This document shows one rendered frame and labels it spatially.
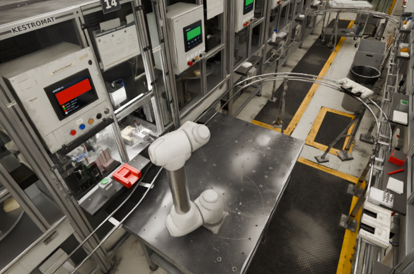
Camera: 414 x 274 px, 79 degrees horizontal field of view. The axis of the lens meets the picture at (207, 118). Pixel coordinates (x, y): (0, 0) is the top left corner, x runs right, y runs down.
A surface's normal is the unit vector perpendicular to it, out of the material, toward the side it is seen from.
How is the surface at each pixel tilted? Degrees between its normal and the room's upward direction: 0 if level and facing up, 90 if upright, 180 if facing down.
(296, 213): 0
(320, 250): 0
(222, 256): 0
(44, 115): 90
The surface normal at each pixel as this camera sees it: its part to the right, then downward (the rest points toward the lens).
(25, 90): 0.84, 0.30
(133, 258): -0.04, -0.79
